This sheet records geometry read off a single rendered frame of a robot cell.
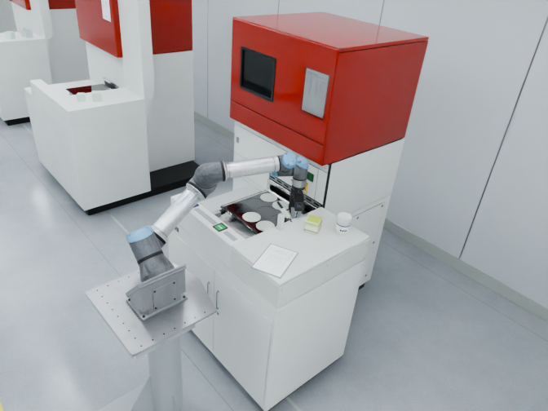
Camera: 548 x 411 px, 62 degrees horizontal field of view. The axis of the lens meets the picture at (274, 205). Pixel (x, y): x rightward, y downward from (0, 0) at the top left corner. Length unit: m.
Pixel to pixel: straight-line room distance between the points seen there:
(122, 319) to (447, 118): 2.69
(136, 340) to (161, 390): 0.58
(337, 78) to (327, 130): 0.26
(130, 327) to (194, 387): 0.91
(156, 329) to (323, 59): 1.42
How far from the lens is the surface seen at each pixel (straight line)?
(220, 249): 2.25
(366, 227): 3.03
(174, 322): 1.99
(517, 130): 3.48
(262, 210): 2.54
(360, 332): 3.20
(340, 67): 2.21
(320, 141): 2.33
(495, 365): 3.36
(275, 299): 2.02
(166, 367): 2.34
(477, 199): 3.72
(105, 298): 2.15
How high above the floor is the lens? 2.25
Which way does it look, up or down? 31 degrees down
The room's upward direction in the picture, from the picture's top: 5 degrees clockwise
